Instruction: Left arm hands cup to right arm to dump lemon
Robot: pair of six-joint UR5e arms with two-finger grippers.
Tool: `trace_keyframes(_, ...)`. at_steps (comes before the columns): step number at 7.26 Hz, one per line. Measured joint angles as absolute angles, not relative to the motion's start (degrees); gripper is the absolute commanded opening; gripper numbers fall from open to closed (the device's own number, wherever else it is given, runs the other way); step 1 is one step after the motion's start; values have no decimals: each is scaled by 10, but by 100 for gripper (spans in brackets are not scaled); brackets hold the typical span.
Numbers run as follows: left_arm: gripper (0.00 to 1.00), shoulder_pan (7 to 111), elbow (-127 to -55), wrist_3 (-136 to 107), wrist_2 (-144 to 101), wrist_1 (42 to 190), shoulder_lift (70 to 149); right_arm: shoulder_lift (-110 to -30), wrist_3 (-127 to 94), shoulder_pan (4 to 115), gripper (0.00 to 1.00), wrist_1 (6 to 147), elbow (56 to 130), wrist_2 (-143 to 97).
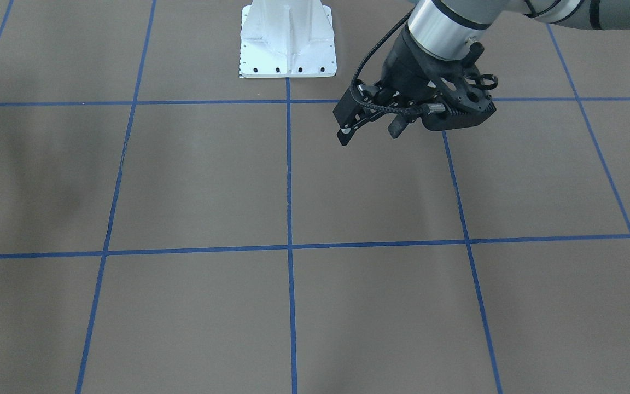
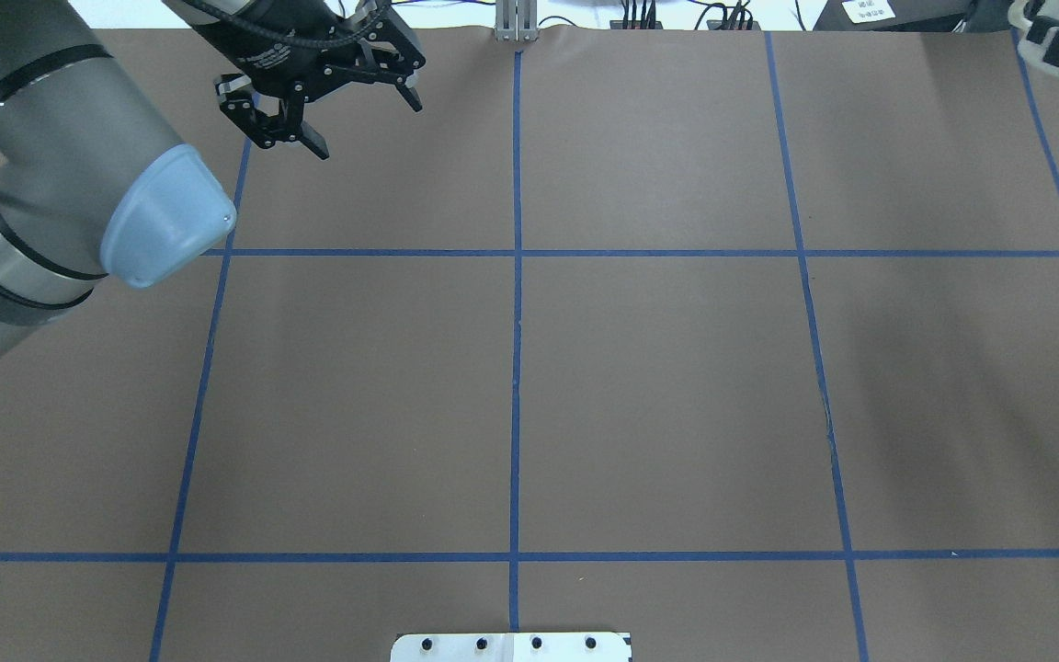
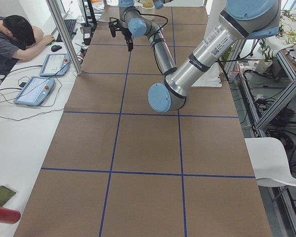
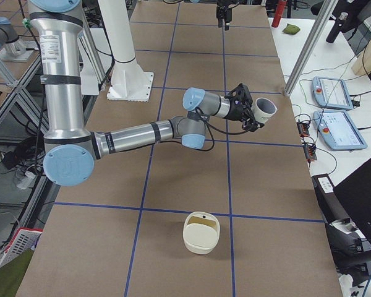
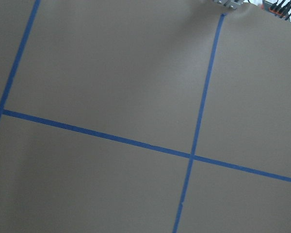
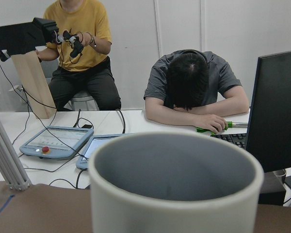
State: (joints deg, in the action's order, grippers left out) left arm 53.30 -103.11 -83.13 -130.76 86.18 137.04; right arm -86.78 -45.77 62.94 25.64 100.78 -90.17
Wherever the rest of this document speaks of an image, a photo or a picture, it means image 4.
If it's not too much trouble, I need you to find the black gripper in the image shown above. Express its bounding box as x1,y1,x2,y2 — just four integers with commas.
216,0,232,30
227,102,265,131

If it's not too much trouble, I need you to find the white mug with HOME print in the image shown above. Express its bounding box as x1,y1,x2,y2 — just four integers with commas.
252,97,278,124

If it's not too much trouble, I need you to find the red cylinder bottle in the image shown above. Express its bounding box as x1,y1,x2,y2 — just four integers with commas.
271,0,287,28

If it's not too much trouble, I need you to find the green cloth bag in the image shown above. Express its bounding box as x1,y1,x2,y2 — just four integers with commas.
283,24,301,35

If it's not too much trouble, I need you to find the far blue teach pendant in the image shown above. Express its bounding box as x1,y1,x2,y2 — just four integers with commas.
312,77,353,110

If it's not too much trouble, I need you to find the blue teach pendant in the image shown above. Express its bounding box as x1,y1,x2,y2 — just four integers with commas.
313,110,368,151
312,77,353,110

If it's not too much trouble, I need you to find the near blue teach pendant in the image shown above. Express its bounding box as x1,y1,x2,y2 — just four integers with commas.
313,110,368,151

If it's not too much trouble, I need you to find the cream plastic basket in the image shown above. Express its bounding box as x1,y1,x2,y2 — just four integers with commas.
182,212,220,255

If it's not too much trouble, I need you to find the black monitor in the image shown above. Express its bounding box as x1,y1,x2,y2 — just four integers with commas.
334,158,371,243

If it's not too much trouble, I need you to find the aluminium frame post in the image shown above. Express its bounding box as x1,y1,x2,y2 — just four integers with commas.
284,0,338,97

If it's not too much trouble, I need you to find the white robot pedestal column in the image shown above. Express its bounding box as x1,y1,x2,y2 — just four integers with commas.
98,0,135,74

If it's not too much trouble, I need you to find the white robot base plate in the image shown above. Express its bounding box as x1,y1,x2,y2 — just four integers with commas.
107,71,154,102

